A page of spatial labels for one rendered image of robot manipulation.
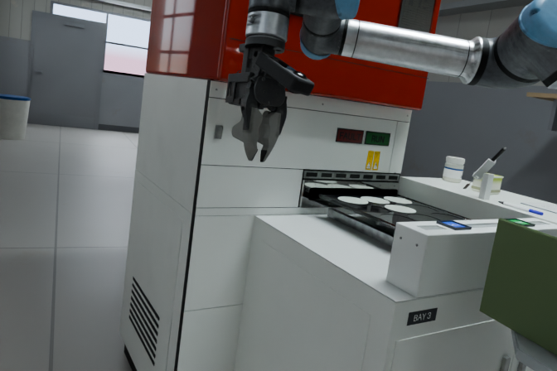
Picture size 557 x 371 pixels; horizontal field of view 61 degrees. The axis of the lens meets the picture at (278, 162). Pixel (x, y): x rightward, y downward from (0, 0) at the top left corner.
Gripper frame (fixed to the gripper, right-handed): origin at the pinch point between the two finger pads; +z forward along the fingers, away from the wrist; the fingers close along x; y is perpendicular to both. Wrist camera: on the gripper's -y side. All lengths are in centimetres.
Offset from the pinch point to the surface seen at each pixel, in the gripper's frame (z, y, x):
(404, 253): 17.7, -7.4, -38.6
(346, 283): 27.4, 5.0, -35.6
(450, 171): -3, 25, -120
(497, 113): -71, 124, -396
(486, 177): -2, 2, -98
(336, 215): 16, 37, -69
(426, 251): 15.9, -13.0, -37.8
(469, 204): 7, 6, -97
